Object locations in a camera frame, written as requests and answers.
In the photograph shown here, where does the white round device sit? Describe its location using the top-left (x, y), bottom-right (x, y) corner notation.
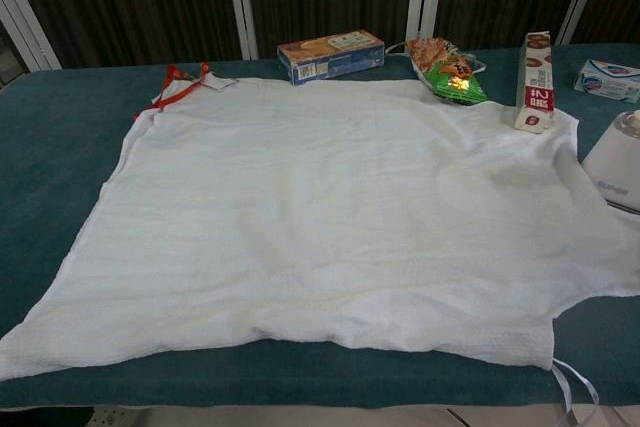
top-left (579, 109), bottom-right (640, 211)

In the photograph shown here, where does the white cloth garment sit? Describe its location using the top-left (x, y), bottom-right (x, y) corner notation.
top-left (0, 75), bottom-right (640, 382)

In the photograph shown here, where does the white drawstring cord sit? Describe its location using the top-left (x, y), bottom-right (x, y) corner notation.
top-left (549, 356), bottom-right (601, 427)

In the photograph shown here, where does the blue orange biscuit box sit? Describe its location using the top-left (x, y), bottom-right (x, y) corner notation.
top-left (277, 32), bottom-right (386, 86)

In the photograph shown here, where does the white paper tag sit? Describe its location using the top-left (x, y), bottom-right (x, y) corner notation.
top-left (202, 72), bottom-right (240, 92)

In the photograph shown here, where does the green snack bag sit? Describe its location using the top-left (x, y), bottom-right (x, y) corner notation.
top-left (405, 36), bottom-right (489, 107)

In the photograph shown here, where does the tall white cookie box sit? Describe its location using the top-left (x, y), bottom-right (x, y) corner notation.
top-left (513, 31), bottom-right (557, 137)

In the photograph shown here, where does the teal table cover cloth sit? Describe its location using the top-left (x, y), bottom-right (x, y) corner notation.
top-left (0, 44), bottom-right (640, 396)

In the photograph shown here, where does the blue white soap box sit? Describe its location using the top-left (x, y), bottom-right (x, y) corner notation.
top-left (573, 58), bottom-right (640, 103)

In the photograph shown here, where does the red ribbon strap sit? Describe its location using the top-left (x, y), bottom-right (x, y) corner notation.
top-left (133, 62), bottom-right (211, 121)

